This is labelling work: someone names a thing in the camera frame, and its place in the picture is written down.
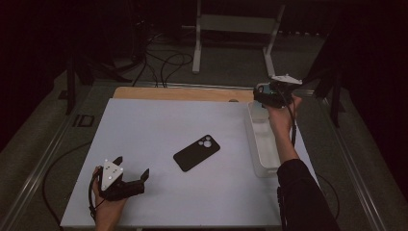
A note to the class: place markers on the person's right hand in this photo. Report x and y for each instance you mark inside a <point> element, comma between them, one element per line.
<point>282,118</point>

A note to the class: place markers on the black tripod stand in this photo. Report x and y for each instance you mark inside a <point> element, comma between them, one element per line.
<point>70,93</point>
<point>335,102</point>

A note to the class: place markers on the white plastic bin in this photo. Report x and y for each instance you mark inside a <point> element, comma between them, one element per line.
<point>263,141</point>

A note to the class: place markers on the white metal stand frame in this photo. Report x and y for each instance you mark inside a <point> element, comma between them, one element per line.
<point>237,24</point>

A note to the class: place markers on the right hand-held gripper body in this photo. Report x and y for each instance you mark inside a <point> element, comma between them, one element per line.
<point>280,94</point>

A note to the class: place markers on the person's left hand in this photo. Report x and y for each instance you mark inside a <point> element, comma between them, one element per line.
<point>107,215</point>

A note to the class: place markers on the metal floor rail frame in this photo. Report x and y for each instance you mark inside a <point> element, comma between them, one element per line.
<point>205,86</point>

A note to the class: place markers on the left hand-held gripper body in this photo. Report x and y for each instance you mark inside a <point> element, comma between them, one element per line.
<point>118,189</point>

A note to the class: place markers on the black phone case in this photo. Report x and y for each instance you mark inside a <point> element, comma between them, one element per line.
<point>192,155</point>

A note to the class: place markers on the white table cover sheet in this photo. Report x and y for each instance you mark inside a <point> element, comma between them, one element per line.
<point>208,199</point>

